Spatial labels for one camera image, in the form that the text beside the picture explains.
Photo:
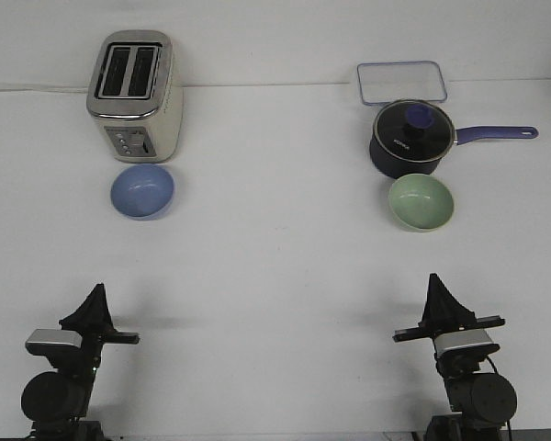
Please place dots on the blue bowl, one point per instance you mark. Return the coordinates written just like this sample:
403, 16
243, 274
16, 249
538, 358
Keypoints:
143, 192

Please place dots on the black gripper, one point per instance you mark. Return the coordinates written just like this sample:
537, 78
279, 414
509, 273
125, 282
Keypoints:
452, 316
91, 316

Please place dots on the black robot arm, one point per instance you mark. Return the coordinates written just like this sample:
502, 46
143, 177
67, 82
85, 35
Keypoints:
481, 403
57, 401

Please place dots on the clear blue-rimmed container lid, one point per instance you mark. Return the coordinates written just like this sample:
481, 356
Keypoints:
384, 82

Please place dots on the silver two-slot toaster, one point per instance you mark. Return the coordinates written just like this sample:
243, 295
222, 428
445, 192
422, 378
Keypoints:
135, 97

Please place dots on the glass pot lid blue knob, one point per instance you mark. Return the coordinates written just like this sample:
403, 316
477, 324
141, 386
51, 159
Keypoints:
414, 130

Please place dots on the green bowl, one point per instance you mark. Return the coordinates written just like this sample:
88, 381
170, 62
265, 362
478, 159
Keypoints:
421, 202

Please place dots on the dark blue saucepan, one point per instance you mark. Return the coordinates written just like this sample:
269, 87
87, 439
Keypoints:
395, 168

